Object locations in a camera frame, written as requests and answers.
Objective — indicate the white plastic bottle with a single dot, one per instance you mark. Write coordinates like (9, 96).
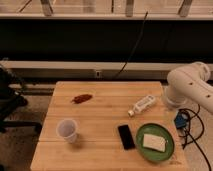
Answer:
(142, 104)

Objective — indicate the blue connector box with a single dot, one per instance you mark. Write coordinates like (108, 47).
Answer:
(180, 122)

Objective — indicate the green plate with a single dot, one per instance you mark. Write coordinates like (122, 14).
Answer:
(151, 154)

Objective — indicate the translucent white cup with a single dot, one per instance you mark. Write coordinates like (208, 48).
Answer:
(67, 129)

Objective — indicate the white sponge block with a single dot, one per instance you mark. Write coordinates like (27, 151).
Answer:
(154, 142)

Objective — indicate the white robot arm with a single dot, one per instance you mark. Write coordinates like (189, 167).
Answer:
(189, 82)

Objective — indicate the black smartphone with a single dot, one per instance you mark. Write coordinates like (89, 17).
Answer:
(126, 137)

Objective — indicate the red-brown chili pepper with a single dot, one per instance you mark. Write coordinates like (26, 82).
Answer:
(81, 98)

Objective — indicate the black office chair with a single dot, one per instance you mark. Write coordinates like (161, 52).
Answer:
(10, 100)

